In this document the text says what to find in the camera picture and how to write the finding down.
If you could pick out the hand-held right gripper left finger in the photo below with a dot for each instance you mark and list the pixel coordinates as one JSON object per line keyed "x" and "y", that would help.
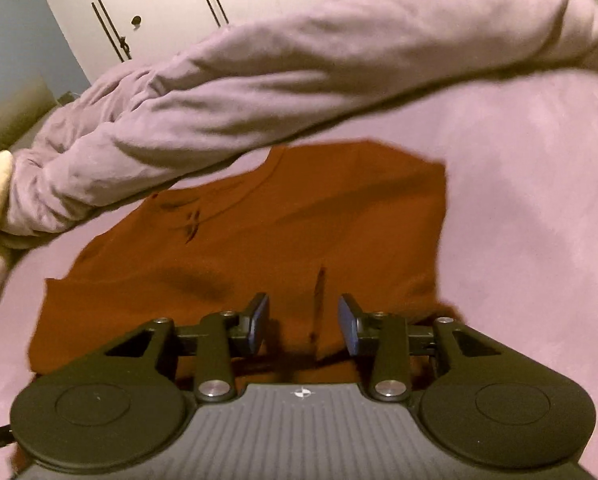
{"x": 259, "y": 327}

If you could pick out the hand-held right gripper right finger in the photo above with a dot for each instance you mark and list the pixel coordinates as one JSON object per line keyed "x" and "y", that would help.
{"x": 346, "y": 327}

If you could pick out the brown shirt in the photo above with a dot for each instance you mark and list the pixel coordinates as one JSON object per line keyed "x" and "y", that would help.
{"x": 279, "y": 220}

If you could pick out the lilac bed sheet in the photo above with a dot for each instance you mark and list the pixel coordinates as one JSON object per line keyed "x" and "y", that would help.
{"x": 529, "y": 210}

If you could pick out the lilac duvet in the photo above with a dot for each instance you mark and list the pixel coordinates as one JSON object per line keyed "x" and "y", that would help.
{"x": 329, "y": 60}

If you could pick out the olive headboard cushion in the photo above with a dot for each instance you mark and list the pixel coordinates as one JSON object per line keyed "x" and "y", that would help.
{"x": 14, "y": 115}

